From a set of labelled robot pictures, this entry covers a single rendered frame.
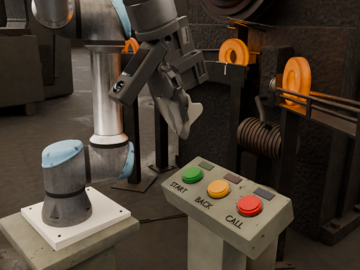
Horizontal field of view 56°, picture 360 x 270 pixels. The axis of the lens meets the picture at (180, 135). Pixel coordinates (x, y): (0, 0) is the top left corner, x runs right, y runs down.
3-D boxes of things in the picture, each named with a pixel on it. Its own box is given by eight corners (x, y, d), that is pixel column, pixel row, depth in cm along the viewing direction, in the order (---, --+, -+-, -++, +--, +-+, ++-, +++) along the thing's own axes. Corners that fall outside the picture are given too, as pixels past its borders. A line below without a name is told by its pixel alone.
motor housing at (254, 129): (248, 225, 156) (256, 113, 138) (289, 250, 139) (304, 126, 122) (227, 236, 148) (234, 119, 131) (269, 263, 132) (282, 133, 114)
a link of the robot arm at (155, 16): (141, 5, 47) (113, 7, 53) (151, 36, 50) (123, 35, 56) (180, -13, 51) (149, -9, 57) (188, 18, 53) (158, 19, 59)
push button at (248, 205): (249, 198, 60) (247, 190, 59) (267, 208, 57) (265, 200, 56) (234, 212, 58) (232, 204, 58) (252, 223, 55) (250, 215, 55)
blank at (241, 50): (223, 39, 157) (217, 39, 155) (249, 37, 146) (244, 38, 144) (223, 73, 161) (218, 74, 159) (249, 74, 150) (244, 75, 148)
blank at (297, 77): (294, 112, 115) (285, 112, 115) (289, 72, 120) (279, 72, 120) (314, 94, 101) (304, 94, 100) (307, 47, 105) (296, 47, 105)
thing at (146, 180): (118, 172, 210) (111, 53, 186) (158, 177, 203) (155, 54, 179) (102, 186, 191) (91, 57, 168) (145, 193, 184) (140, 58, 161)
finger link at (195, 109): (212, 129, 64) (201, 85, 59) (190, 146, 61) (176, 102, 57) (201, 126, 66) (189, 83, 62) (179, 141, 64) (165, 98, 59)
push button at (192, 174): (194, 170, 71) (192, 163, 70) (207, 177, 68) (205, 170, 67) (180, 181, 70) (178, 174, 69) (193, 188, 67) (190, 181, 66)
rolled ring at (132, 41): (129, 73, 224) (134, 72, 226) (139, 53, 210) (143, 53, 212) (118, 51, 229) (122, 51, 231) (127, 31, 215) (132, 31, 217)
